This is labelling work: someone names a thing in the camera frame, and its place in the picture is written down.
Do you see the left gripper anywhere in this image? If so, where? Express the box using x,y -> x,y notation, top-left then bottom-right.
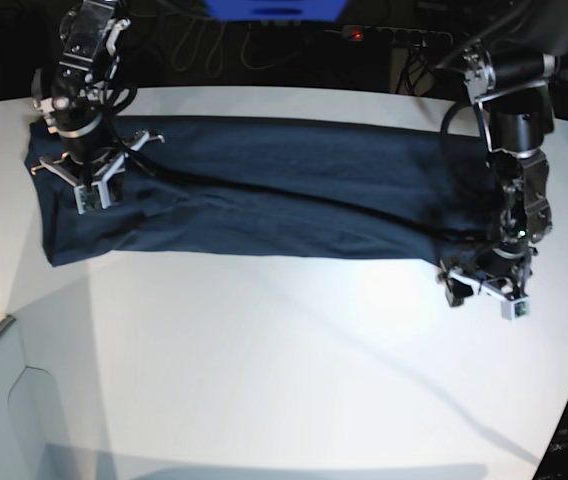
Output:
437,242 -> 538,308

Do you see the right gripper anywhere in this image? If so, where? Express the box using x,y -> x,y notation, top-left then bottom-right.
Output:
30,129 -> 165,190

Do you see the dark blue t-shirt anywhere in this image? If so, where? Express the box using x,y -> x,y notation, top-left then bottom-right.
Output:
33,116 -> 501,266

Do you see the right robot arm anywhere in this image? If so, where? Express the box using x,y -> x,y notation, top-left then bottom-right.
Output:
30,1 -> 164,194

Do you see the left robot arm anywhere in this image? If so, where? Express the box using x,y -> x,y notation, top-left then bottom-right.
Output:
437,1 -> 568,320

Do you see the blue plastic bin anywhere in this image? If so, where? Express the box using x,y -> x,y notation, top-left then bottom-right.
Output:
205,0 -> 348,22

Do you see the black power strip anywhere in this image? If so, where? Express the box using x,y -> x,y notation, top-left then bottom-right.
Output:
325,25 -> 453,49

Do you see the grey looped cable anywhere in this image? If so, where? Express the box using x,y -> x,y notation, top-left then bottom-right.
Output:
171,19 -> 315,72

